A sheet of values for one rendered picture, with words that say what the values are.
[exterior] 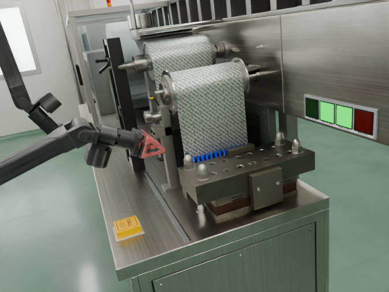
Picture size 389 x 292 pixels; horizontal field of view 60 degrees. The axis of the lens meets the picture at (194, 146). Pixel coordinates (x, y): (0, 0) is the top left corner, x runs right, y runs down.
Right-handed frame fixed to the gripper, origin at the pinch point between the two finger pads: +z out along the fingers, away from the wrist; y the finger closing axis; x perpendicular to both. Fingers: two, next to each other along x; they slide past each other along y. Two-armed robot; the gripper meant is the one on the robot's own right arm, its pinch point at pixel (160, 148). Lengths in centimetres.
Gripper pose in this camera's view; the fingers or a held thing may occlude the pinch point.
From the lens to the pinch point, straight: 107.1
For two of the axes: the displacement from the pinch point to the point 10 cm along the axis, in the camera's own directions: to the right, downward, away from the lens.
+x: 3.2, -9.3, -1.8
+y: 3.4, 2.9, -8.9
